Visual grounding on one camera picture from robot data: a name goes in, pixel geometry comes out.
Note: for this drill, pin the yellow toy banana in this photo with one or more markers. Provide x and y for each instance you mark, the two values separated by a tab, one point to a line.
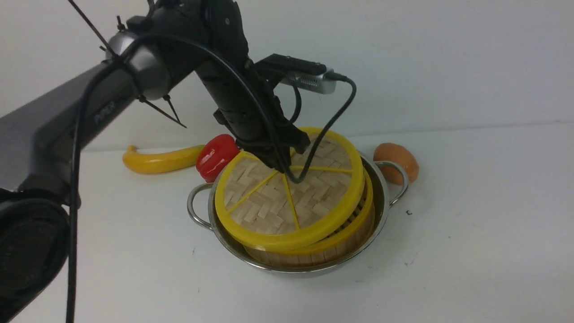
159	163

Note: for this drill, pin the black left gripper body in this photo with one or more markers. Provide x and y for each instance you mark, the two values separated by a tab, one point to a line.
265	133

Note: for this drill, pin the yellow woven steamer lid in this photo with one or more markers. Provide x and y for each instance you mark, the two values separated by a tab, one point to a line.
263	209

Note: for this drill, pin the stainless steel pot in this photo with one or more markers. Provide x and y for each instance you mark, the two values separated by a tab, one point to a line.
382	205

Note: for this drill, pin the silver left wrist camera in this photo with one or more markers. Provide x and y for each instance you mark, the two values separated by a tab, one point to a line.
305	75

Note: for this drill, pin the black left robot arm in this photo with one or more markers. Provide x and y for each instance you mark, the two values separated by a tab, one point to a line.
41	142

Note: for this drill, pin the red toy bell pepper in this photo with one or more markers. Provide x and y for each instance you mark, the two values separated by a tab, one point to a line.
216	154

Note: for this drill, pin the yellow bamboo steamer basket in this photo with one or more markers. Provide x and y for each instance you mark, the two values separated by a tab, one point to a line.
345	240

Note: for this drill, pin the brown toy potato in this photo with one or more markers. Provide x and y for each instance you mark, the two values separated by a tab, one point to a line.
400	155

